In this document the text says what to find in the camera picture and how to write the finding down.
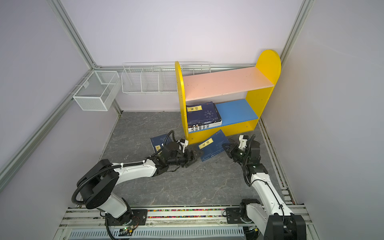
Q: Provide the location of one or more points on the white wire rack basket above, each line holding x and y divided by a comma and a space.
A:
149, 78

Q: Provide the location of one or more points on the yellow pink blue bookshelf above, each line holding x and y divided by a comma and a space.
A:
238, 116

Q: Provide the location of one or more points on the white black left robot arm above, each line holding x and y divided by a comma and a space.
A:
95, 189

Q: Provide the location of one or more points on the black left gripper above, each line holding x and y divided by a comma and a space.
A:
190, 159

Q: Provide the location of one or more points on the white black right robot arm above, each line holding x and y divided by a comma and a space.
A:
270, 214

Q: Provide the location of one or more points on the white mesh box basket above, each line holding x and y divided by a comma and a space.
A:
98, 91

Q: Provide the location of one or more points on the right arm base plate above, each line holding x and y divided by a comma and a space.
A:
235, 215

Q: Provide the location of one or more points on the white booklet black text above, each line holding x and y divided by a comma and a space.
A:
204, 127

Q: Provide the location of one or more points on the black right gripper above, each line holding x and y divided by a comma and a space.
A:
231, 151

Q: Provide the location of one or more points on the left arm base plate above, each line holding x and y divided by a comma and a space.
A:
135, 217

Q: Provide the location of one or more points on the blue book front stack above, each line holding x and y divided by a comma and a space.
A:
204, 123

